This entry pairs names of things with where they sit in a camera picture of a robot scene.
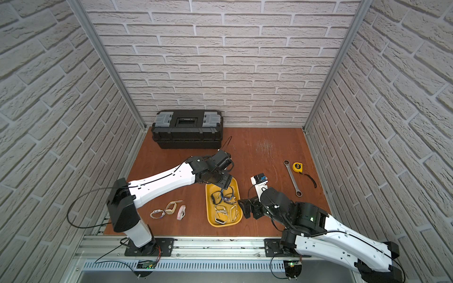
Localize yellow tape measure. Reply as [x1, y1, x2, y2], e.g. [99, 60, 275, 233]
[292, 162, 303, 174]

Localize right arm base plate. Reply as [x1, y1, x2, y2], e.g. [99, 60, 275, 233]
[264, 238, 311, 258]

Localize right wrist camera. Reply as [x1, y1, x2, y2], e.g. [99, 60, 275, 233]
[251, 173, 268, 199]

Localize yellow plastic storage tray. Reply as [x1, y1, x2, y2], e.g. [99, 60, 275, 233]
[205, 178, 244, 228]

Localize pink white strap watch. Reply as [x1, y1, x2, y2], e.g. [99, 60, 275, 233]
[177, 205, 186, 221]

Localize black plastic toolbox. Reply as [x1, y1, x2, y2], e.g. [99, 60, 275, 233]
[151, 110, 223, 149]

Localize silver ratchet wrench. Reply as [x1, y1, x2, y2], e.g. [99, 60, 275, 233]
[284, 160, 303, 198]

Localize black digital watch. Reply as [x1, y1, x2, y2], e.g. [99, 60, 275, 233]
[211, 191, 223, 206]

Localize beige strap watch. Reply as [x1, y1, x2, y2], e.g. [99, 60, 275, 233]
[214, 206, 228, 216]

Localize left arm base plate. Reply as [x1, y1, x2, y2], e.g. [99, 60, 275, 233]
[125, 237, 175, 257]

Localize small white digital watch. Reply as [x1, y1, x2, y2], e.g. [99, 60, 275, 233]
[150, 209, 166, 219]

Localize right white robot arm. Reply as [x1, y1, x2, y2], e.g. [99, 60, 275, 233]
[239, 186, 407, 283]

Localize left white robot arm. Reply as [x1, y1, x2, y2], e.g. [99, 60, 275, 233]
[106, 150, 234, 257]

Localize blue transparent watch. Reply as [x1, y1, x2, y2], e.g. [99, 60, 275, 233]
[220, 190, 237, 205]

